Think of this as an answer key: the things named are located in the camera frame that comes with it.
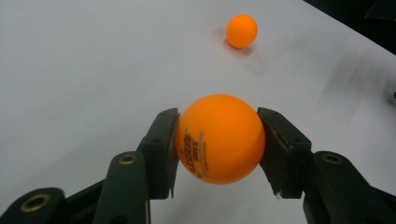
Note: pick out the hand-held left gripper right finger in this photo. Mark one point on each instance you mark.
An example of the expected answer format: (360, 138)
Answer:
(330, 186)

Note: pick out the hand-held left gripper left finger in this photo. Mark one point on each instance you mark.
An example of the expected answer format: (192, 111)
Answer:
(130, 186)

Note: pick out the orange ping-pong ball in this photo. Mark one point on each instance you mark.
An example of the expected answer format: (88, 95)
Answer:
(242, 31)
(221, 140)

